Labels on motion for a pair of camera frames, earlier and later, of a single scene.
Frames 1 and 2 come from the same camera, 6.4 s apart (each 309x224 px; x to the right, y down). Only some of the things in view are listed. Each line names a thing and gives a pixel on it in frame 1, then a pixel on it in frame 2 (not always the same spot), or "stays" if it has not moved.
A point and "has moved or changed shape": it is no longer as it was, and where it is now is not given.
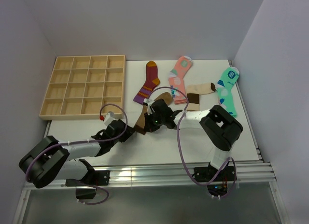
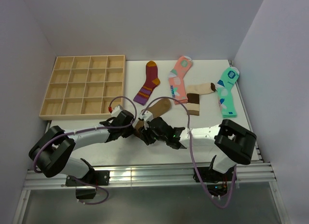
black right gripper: x=149 y=126 to x=145 y=137
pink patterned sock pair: x=175 y=78 stays
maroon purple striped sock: x=151 y=81 stays
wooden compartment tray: x=81 y=86 stays
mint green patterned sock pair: x=223 y=88 stays
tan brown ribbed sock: x=140 y=126 has moved or changed shape
